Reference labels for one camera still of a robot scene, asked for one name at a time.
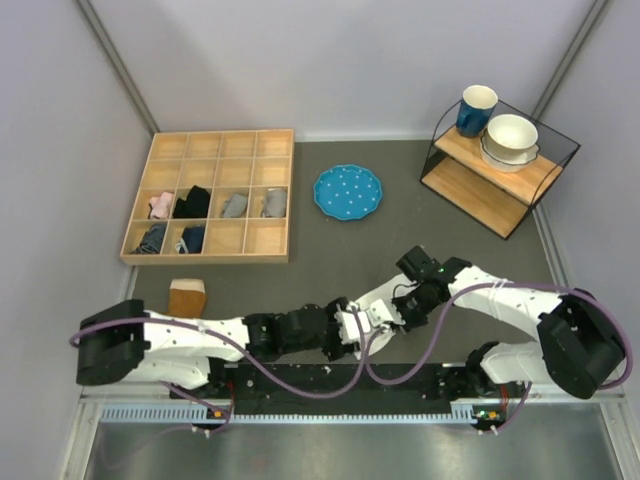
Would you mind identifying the white scalloped dish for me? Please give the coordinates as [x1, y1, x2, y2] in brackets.
[481, 134, 540, 173]

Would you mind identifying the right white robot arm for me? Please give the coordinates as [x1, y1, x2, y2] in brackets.
[392, 246, 627, 399]

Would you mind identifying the denim blue rolled underwear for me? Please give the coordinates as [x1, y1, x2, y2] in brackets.
[131, 223, 167, 255]

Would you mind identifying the white bowl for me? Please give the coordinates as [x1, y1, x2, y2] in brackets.
[485, 114, 539, 153]

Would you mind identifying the light grey rolled underwear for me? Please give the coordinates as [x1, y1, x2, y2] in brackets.
[260, 188, 288, 218]

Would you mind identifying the blue dotted plate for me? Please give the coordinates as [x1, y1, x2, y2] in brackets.
[313, 164, 383, 221]

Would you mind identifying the blue mug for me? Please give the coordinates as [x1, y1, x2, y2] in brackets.
[456, 85, 499, 137]

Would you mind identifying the navy rolled underwear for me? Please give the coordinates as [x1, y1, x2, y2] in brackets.
[174, 225, 205, 254]

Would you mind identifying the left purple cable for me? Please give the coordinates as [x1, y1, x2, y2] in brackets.
[69, 305, 374, 441]

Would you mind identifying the pink rolled underwear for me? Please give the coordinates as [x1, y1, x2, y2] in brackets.
[148, 192, 174, 220]

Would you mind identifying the black wire wooden shelf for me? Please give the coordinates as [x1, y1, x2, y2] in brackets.
[420, 100, 580, 239]

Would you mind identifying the purple cable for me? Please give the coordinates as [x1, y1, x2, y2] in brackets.
[364, 280, 632, 435]
[69, 305, 374, 441]

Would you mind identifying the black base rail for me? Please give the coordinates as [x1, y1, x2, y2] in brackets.
[168, 361, 531, 415]

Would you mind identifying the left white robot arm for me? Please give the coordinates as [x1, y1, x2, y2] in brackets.
[71, 298, 371, 397]

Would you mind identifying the black rolled underwear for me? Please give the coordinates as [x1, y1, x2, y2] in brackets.
[172, 185, 211, 219]

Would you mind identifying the white underwear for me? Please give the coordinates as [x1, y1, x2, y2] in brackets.
[340, 274, 412, 359]

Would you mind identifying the orange brown cloth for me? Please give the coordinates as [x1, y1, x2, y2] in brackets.
[167, 278, 207, 319]

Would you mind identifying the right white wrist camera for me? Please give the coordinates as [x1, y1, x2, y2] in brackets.
[366, 299, 403, 329]

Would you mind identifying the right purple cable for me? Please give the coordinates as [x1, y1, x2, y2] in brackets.
[364, 280, 632, 435]

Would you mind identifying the wooden compartment organizer box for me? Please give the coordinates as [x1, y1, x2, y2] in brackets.
[120, 129, 294, 266]

